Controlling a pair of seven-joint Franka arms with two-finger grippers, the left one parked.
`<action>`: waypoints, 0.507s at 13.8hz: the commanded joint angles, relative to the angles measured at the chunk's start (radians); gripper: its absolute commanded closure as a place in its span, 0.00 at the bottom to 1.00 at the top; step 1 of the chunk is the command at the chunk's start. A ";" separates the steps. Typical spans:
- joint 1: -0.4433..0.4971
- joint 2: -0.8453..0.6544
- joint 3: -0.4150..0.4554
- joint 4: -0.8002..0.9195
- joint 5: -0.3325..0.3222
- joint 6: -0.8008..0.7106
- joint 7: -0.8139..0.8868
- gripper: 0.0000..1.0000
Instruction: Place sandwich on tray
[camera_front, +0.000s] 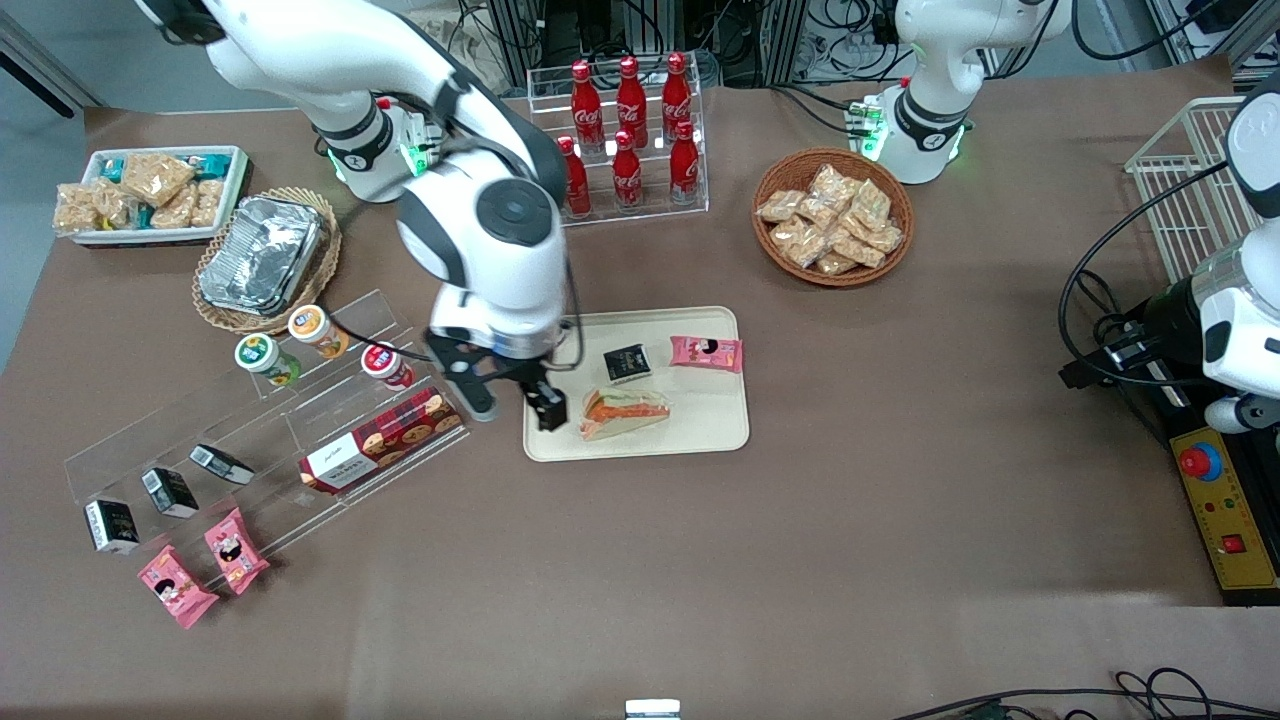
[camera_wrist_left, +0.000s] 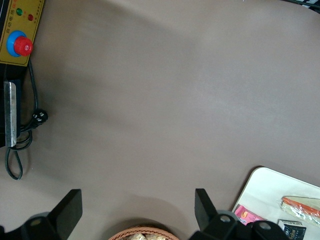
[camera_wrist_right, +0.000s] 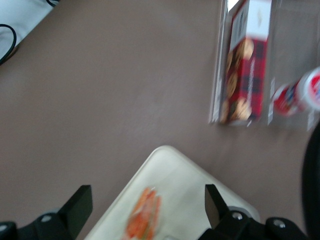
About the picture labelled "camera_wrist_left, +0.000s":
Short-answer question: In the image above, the yellow emergency stop control box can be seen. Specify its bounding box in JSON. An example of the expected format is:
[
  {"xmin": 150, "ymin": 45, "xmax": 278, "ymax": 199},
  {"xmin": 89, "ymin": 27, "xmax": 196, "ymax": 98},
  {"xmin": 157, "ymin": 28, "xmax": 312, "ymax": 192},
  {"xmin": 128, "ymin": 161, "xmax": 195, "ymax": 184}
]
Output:
[{"xmin": 0, "ymin": 0, "xmax": 46, "ymax": 149}]

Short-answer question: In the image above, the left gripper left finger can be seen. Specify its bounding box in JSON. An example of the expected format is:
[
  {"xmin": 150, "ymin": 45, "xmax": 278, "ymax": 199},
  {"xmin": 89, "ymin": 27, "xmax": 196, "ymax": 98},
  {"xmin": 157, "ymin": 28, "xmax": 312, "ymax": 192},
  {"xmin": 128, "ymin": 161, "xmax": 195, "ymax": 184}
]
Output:
[{"xmin": 20, "ymin": 188, "xmax": 84, "ymax": 240}]

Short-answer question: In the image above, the silver metal bracket plate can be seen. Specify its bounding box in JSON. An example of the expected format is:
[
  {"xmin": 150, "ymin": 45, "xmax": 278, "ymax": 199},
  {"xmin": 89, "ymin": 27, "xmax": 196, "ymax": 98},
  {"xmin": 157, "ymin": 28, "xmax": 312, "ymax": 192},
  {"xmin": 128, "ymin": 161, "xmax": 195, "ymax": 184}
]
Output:
[{"xmin": 3, "ymin": 80, "xmax": 18, "ymax": 149}]

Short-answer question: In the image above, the beige plastic tray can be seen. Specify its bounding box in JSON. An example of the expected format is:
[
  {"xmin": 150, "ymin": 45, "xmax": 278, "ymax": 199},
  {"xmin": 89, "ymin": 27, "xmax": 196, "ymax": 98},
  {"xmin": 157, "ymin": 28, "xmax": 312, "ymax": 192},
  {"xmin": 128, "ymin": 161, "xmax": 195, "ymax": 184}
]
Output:
[{"xmin": 230, "ymin": 165, "xmax": 320, "ymax": 240}]

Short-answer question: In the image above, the round brown wicker basket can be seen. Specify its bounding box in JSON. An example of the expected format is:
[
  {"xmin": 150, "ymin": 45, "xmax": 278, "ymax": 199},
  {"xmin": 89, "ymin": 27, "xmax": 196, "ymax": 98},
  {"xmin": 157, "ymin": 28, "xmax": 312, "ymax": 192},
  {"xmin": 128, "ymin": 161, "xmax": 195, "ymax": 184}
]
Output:
[{"xmin": 107, "ymin": 225, "xmax": 181, "ymax": 240}]

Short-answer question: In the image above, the triangle sandwich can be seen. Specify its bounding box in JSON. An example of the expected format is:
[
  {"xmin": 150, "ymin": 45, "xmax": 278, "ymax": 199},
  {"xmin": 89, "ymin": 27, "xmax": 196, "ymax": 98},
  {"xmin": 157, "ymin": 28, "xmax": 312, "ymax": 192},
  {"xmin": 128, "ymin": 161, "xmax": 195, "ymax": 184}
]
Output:
[{"xmin": 276, "ymin": 195, "xmax": 320, "ymax": 229}]

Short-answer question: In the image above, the small black snack box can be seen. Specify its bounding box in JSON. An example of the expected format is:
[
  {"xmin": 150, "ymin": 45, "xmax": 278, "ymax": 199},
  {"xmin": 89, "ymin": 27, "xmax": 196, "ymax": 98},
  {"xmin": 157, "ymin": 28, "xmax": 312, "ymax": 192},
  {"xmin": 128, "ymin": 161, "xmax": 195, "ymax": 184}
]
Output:
[{"xmin": 276, "ymin": 218, "xmax": 309, "ymax": 240}]

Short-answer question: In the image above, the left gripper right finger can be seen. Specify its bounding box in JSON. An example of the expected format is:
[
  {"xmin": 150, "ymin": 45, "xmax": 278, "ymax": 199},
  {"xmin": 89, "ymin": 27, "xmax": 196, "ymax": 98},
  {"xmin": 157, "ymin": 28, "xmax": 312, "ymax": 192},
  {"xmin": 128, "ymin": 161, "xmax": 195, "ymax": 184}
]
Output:
[{"xmin": 189, "ymin": 188, "xmax": 239, "ymax": 240}]

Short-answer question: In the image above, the pink snack packet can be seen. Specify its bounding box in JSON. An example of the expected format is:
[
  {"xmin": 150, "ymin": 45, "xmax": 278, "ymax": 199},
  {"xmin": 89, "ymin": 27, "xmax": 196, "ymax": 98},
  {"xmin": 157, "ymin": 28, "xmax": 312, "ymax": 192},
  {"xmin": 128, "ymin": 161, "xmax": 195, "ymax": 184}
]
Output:
[{"xmin": 233, "ymin": 203, "xmax": 269, "ymax": 227}]

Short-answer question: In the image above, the black power cable with plug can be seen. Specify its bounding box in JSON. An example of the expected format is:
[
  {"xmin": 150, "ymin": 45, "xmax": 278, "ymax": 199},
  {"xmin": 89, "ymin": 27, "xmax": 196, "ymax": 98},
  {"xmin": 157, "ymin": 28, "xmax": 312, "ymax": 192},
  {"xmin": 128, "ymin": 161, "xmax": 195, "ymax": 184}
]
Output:
[{"xmin": 4, "ymin": 59, "xmax": 50, "ymax": 181}]

